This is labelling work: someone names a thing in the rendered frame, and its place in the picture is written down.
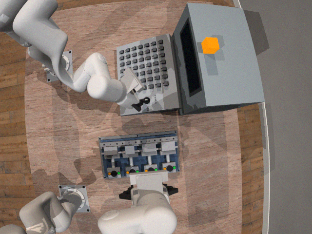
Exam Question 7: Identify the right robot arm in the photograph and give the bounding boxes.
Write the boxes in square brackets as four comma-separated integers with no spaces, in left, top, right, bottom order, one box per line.
[0,170,177,234]

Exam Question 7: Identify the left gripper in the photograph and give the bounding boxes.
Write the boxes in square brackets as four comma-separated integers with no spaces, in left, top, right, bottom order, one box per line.
[117,89,145,112]

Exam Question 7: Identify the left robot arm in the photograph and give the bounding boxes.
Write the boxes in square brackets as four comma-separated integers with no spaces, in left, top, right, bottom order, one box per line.
[0,0,145,103]

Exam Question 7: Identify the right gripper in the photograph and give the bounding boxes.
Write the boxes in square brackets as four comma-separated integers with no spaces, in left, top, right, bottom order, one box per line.
[119,183,178,205]

